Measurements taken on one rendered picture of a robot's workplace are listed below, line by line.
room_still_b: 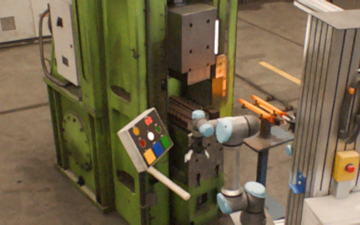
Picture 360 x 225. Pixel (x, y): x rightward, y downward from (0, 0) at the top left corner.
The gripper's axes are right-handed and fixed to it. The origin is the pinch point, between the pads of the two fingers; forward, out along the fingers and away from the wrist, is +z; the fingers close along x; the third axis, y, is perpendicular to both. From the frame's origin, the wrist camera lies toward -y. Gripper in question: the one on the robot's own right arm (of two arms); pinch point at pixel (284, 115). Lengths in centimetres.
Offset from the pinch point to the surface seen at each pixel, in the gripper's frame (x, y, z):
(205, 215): -51, 87, 23
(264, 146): -10.9, 26.3, 6.5
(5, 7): -87, 34, 555
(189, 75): -66, -36, 27
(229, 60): -16, -29, 49
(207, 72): -50, -34, 29
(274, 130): 11.4, 26.3, 21.9
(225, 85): -20, -10, 48
